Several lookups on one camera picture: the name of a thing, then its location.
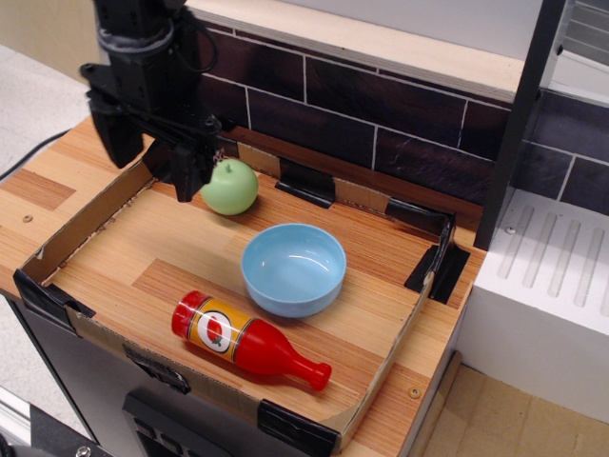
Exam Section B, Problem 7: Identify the cardboard fence with black tape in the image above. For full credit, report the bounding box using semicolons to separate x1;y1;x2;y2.
1;122;483;456

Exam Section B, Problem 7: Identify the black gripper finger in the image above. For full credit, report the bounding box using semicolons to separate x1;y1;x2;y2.
89;102;144;169
170;142;214;202

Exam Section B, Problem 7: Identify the red hot sauce bottle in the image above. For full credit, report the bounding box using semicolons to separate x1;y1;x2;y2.
171;290;332;391

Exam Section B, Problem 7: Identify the dark grey vertical post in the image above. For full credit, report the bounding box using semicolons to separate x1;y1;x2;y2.
474;1;574;250

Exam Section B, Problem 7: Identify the light blue bowl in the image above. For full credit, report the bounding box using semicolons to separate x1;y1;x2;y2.
241;223;346;318

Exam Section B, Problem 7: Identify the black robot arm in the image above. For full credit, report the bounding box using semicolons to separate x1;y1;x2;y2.
80;1;222;202

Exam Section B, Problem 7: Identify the light wooden shelf ledge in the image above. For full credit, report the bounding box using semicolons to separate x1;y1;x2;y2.
187;1;524;102

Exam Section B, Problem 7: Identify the green toy apple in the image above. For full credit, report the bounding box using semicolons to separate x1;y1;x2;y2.
201;159;259;215

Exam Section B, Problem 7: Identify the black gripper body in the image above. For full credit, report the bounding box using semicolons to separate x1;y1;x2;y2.
80;40;221;148

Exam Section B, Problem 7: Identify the white dish drainer block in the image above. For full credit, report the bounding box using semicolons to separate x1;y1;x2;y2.
457;190;608;422

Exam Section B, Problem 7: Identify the black cable on floor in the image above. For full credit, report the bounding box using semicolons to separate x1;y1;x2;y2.
0;130;68;181

